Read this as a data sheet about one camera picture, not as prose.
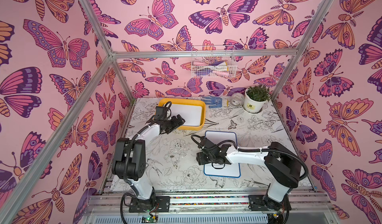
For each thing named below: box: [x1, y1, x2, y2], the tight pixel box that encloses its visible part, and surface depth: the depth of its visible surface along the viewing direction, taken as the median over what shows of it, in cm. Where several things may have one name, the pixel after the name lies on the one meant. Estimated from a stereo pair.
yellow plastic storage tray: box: [153, 98, 206, 131], surface depth 109 cm
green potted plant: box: [246, 84, 272, 102], surface depth 102 cm
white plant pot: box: [243, 87, 269, 114], surface depth 108 cm
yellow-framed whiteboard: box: [158, 98, 207, 131], surface depth 111 cm
